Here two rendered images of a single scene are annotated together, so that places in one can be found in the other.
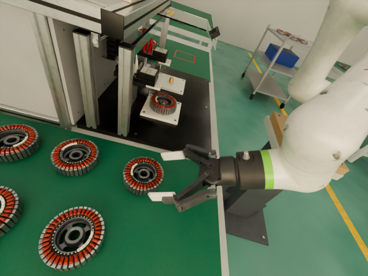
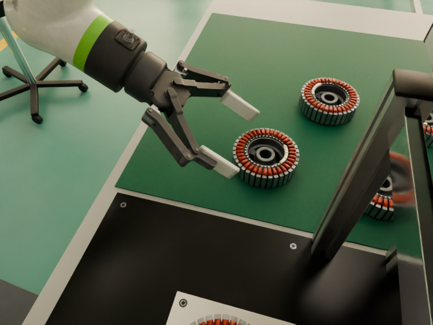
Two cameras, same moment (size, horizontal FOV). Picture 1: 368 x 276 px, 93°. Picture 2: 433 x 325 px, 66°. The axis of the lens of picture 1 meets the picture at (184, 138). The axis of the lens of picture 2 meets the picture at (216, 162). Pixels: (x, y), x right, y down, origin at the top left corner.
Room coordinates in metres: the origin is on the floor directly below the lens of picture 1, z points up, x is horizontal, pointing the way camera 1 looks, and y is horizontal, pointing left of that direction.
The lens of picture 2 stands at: (0.65, 0.15, 1.21)
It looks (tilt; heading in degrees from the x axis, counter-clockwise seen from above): 51 degrees down; 204
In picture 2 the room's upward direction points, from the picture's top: straight up
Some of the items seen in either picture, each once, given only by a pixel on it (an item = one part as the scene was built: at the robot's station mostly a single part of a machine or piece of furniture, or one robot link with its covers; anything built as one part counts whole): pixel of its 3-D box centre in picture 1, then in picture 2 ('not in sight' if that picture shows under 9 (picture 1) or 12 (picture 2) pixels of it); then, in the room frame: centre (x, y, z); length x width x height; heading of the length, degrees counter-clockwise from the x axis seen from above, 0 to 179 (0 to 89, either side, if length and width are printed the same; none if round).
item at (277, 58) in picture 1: (276, 65); not in sight; (3.27, -1.01, 0.51); 1.01 x 0.60 x 1.01; 9
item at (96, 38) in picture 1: (133, 17); not in sight; (0.70, 0.32, 1.04); 0.62 x 0.02 x 0.03; 9
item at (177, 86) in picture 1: (170, 82); not in sight; (0.84, 0.17, 0.78); 0.15 x 0.15 x 0.01; 9
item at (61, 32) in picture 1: (112, 45); not in sight; (0.68, 0.40, 0.92); 0.66 x 0.01 x 0.30; 9
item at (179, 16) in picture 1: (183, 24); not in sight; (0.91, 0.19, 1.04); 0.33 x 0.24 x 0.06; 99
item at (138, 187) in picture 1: (143, 174); (265, 157); (0.28, 0.07, 0.77); 0.11 x 0.11 x 0.04
